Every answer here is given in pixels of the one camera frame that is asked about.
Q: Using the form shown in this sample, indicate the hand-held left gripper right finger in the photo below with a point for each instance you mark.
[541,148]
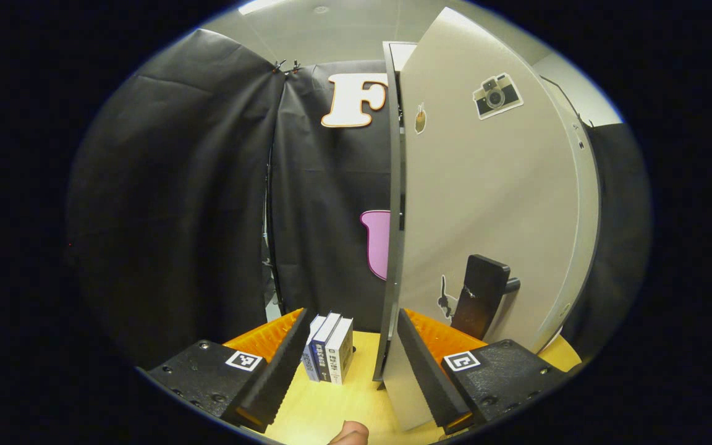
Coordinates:
[430,371]

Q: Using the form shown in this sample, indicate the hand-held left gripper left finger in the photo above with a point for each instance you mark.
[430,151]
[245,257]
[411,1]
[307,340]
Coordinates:
[279,371]

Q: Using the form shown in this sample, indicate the cabinet door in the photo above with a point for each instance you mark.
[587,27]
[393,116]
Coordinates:
[589,216]
[486,185]

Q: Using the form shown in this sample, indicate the grey white cabinet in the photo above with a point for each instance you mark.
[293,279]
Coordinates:
[395,185]

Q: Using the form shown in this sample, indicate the white blue book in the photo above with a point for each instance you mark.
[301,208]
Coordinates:
[308,364]

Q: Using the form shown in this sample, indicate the dark blue book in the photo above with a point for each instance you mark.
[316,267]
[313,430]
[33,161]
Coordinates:
[322,358]

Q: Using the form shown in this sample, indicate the ceiling light panel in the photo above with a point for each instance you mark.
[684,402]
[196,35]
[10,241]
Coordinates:
[260,6]

